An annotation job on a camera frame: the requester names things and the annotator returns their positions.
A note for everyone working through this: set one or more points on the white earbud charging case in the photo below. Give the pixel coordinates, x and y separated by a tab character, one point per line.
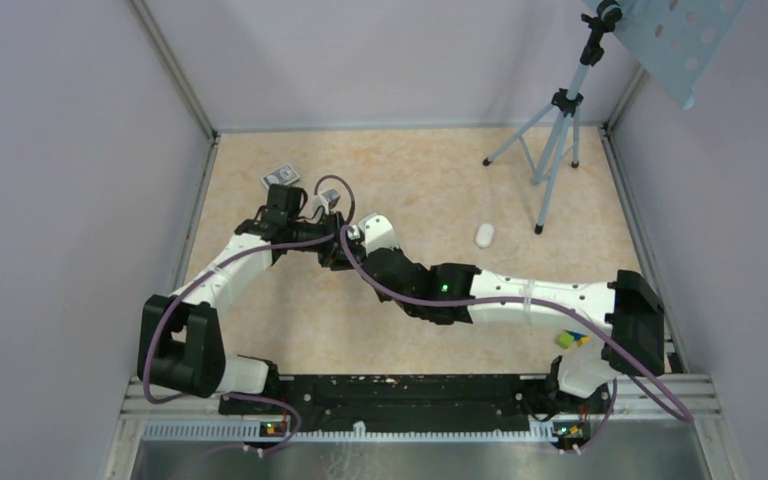
484	236

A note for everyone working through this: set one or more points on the light blue tripod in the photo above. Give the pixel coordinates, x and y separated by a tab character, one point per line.
564	136

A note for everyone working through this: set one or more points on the green cube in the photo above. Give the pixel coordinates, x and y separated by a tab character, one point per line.
565	340

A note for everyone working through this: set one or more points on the white cable duct rail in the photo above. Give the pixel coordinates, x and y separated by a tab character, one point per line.
250	431

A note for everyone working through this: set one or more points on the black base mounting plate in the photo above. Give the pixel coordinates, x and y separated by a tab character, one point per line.
477	403

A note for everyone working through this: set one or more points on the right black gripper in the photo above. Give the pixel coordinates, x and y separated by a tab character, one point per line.
382	297

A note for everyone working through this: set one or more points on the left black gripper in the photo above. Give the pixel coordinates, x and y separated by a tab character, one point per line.
333	255

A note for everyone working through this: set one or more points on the perforated blue metal panel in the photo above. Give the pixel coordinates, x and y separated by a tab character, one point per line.
674	41

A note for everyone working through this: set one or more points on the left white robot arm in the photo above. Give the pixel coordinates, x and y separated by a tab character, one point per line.
181	345

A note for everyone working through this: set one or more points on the grey playing card box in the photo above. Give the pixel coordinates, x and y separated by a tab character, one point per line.
285	175

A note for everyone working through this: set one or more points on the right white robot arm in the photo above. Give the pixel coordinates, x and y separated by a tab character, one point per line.
622	318

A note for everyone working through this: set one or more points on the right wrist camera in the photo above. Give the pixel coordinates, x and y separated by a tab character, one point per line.
374	232

